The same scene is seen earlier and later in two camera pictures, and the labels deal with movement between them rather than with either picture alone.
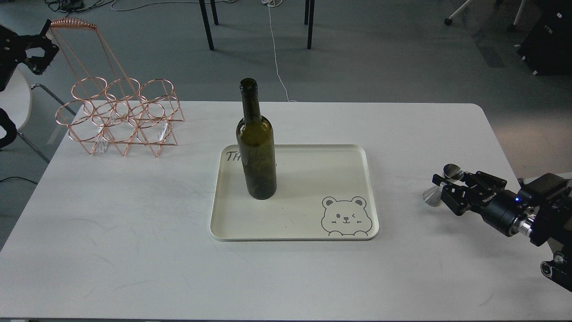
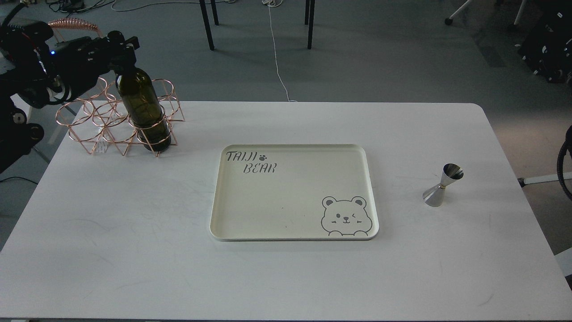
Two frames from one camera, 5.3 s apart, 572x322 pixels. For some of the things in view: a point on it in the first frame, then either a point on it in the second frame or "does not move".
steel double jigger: x=452 y=173 does not move
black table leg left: x=203 y=7 does not move
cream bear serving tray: x=322 y=192 does not move
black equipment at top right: x=547 y=50 does not move
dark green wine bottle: x=256 y=147 to x=140 y=91
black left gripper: x=12 y=50 to x=76 y=63
